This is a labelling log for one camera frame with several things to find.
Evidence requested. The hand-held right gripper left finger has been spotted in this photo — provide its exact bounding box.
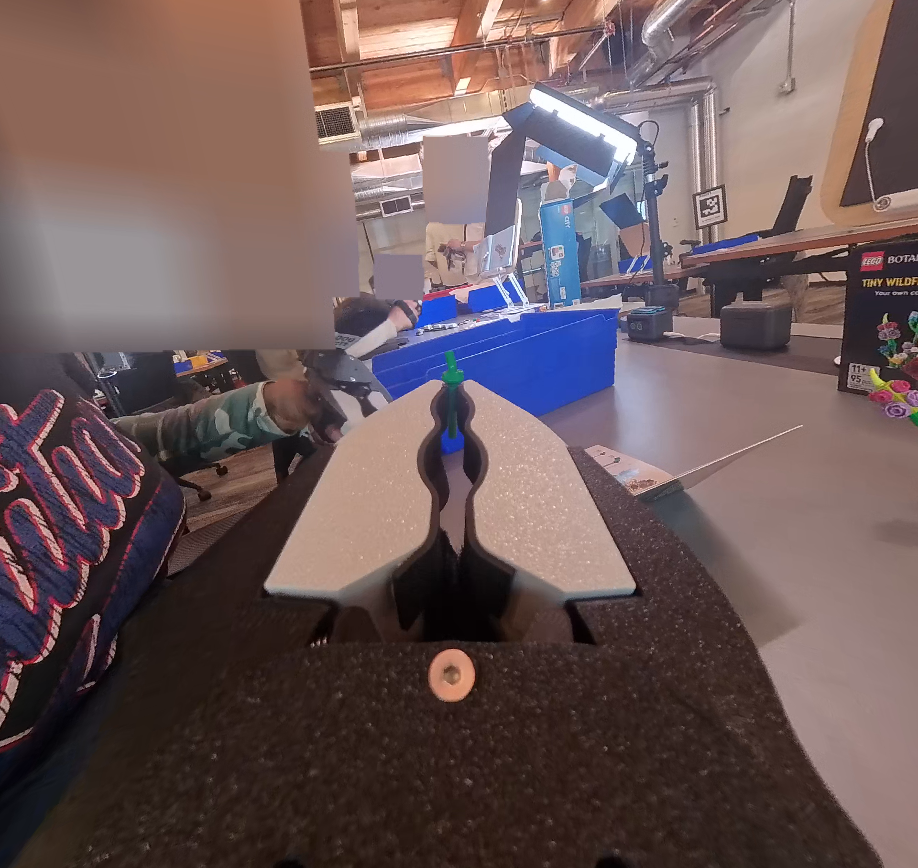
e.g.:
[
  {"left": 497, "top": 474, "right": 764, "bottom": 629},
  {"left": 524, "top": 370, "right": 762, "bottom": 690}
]
[{"left": 266, "top": 381, "right": 450, "bottom": 637}]

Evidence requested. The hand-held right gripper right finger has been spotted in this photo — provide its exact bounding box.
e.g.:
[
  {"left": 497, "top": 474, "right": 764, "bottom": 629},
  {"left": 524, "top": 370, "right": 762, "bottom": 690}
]
[{"left": 457, "top": 381, "right": 638, "bottom": 640}]

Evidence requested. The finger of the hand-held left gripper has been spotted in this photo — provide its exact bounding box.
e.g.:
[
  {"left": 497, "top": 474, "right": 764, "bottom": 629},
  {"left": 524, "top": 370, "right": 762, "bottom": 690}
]
[{"left": 345, "top": 315, "right": 414, "bottom": 363}]

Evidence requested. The green lego stem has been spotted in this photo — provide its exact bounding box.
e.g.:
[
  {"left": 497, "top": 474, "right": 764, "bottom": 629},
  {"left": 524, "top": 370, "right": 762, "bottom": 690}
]
[{"left": 439, "top": 351, "right": 470, "bottom": 433}]

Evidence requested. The large blue plastic bin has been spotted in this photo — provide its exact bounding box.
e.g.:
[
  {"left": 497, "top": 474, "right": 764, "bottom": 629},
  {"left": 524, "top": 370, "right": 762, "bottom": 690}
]
[{"left": 371, "top": 305, "right": 621, "bottom": 453}]

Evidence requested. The person's left forearm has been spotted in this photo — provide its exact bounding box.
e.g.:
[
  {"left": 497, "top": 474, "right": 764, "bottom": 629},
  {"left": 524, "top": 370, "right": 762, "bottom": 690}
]
[{"left": 112, "top": 381, "right": 288, "bottom": 477}]

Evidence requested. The lego instruction booklet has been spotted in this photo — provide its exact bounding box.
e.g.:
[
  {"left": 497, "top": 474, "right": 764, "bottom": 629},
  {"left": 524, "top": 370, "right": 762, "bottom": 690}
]
[{"left": 586, "top": 424, "right": 804, "bottom": 505}]

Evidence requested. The lego flower bouquet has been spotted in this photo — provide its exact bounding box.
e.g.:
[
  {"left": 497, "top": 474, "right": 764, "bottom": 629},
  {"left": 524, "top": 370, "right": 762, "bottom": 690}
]
[{"left": 865, "top": 312, "right": 918, "bottom": 432}]

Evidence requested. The black lego set box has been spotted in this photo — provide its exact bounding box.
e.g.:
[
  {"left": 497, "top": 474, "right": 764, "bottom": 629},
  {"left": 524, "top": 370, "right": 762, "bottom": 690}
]
[{"left": 838, "top": 238, "right": 918, "bottom": 396}]

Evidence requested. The person's left hand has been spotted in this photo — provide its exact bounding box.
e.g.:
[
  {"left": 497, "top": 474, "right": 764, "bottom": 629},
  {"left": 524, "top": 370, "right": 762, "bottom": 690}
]
[{"left": 266, "top": 377, "right": 328, "bottom": 434}]

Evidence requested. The tall blue box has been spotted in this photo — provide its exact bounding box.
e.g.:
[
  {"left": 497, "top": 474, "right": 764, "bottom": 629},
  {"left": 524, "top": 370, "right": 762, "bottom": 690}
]
[{"left": 540, "top": 166, "right": 583, "bottom": 307}]

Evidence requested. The small black device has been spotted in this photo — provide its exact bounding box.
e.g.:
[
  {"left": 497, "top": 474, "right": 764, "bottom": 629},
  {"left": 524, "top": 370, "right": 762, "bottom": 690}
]
[{"left": 627, "top": 306, "right": 675, "bottom": 341}]

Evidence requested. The dark grey cube device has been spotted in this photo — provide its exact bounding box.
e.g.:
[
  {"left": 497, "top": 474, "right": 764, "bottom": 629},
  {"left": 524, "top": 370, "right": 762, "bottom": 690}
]
[{"left": 721, "top": 302, "right": 793, "bottom": 351}]

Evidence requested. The black light stand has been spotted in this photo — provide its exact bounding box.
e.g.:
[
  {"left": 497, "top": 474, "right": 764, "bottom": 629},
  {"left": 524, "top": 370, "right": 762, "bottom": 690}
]
[{"left": 639, "top": 123, "right": 682, "bottom": 310}]

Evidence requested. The studio light panel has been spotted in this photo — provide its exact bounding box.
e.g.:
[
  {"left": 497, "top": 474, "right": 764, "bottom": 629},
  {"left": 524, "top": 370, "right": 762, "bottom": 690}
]
[{"left": 503, "top": 84, "right": 642, "bottom": 181}]

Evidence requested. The wooden side desk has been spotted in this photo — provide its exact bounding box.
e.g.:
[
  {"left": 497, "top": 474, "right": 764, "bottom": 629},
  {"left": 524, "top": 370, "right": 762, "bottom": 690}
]
[{"left": 682, "top": 216, "right": 918, "bottom": 303}]

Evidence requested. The black office chair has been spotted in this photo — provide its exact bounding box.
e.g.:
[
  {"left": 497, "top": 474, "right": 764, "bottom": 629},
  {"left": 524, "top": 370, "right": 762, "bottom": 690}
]
[{"left": 746, "top": 174, "right": 816, "bottom": 303}]

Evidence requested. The wood edged black board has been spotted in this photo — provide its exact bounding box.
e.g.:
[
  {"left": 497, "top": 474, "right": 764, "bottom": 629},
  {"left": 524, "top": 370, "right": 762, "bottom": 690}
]
[{"left": 821, "top": 0, "right": 918, "bottom": 227}]

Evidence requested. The silver ceiling duct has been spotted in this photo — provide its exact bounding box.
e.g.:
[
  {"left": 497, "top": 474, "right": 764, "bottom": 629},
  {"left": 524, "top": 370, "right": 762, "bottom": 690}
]
[{"left": 596, "top": 0, "right": 804, "bottom": 109}]

